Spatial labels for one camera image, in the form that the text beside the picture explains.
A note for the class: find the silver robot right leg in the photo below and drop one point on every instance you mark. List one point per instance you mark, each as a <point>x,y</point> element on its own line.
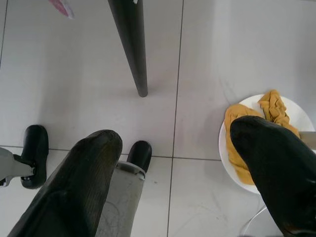
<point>123,197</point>

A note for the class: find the black metal table leg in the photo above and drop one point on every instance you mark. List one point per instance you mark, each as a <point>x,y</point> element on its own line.
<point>130,37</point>

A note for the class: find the yellow crumpled cloth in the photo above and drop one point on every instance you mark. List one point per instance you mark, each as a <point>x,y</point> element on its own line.
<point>274,106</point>

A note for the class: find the black robot left foot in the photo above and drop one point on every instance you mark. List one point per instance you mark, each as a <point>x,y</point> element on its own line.
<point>34,143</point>

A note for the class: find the silver robot leg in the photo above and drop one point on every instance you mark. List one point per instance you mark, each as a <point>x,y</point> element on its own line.
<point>7,160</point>
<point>123,197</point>

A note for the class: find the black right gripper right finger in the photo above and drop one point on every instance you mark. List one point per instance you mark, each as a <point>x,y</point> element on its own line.
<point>281,172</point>

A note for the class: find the silver robot left leg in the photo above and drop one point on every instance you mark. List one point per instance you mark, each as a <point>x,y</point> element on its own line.
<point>7,160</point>

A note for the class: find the black robot right foot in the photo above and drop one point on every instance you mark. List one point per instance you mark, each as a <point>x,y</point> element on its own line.
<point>139,154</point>

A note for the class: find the black robot foot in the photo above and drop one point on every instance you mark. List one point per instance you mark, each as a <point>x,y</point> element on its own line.
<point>34,143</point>
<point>139,154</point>

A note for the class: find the white round plate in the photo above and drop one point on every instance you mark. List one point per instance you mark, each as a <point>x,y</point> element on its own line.
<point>301,116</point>

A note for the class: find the grey bar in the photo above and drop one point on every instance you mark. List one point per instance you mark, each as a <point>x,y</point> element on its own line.
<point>308,140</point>

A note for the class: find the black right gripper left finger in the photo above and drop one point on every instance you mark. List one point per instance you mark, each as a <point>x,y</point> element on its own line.
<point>74,187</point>

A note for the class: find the pink white packet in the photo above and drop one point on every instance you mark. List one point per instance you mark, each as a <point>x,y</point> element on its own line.
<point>61,6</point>

